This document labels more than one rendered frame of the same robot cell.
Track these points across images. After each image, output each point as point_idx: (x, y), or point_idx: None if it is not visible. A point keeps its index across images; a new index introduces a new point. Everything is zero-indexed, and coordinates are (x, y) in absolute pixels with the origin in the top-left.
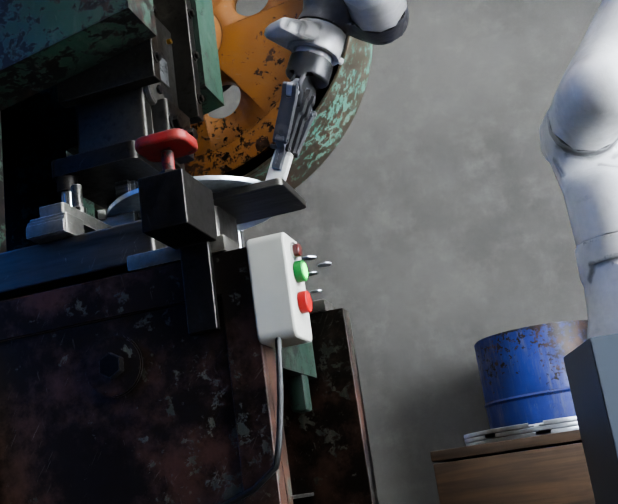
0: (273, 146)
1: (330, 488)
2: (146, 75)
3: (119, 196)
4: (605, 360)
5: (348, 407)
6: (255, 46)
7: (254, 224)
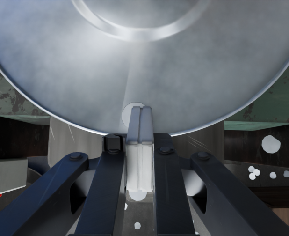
0: (104, 145)
1: (233, 132)
2: None
3: None
4: None
5: (253, 155)
6: None
7: None
